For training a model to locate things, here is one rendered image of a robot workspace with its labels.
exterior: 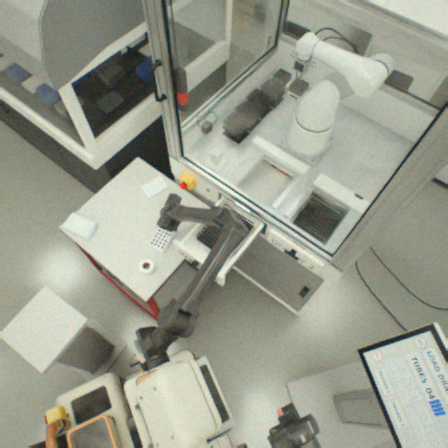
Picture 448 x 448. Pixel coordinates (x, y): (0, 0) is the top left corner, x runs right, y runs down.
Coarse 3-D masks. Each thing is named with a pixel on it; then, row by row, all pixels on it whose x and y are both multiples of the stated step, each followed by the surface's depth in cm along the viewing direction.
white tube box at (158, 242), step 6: (156, 234) 179; (162, 234) 179; (168, 234) 179; (174, 234) 181; (150, 240) 177; (156, 240) 177; (162, 240) 178; (168, 240) 177; (150, 246) 177; (156, 246) 175; (162, 246) 176; (162, 252) 176
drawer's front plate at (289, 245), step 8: (272, 232) 167; (272, 240) 172; (280, 240) 167; (288, 240) 165; (280, 248) 173; (288, 248) 168; (296, 248) 163; (296, 256) 168; (304, 256) 163; (312, 256) 161; (304, 264) 169; (312, 264) 164; (320, 264) 160
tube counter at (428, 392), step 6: (426, 390) 120; (432, 390) 119; (426, 396) 120; (432, 396) 119; (438, 396) 117; (432, 402) 118; (438, 402) 117; (432, 408) 118; (438, 408) 117; (438, 414) 117; (444, 414) 115; (438, 420) 116; (444, 420) 115; (444, 426) 115; (444, 432) 115
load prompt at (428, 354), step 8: (424, 352) 122; (432, 352) 120; (424, 360) 122; (432, 360) 120; (440, 360) 118; (432, 368) 120; (440, 368) 118; (432, 376) 119; (440, 376) 118; (440, 384) 117
